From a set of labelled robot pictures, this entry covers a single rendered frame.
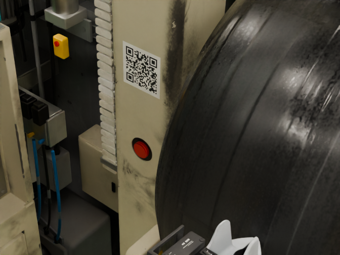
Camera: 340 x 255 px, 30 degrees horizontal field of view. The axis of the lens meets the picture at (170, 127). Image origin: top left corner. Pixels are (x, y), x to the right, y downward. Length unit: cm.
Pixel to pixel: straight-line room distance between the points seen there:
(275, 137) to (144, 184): 48
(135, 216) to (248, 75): 56
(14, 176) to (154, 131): 31
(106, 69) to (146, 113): 10
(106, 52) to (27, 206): 36
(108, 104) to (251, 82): 45
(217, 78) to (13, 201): 63
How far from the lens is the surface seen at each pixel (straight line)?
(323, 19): 72
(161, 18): 91
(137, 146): 107
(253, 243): 64
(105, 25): 101
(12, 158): 118
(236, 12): 76
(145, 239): 108
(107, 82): 107
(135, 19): 94
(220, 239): 66
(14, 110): 109
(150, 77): 97
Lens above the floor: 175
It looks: 38 degrees down
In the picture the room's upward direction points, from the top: 2 degrees clockwise
